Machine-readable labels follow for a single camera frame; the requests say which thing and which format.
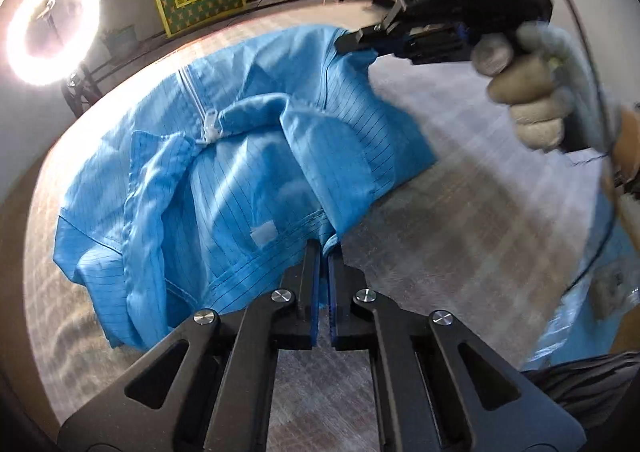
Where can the person's right forearm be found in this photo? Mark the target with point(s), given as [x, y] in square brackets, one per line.
[627, 147]

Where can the person's right hand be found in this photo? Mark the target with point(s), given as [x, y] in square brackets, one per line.
[530, 82]

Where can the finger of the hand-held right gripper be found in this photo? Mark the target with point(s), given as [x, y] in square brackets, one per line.
[365, 38]

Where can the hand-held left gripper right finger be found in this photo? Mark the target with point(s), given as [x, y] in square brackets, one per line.
[342, 307]

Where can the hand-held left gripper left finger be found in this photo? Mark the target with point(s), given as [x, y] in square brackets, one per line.
[305, 302]

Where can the person's dark striped clothing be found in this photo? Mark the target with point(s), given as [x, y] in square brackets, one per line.
[590, 382]

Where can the light blue coat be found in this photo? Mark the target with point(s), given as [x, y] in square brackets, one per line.
[225, 172]

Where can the plaid blanket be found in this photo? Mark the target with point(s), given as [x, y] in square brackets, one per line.
[475, 242]

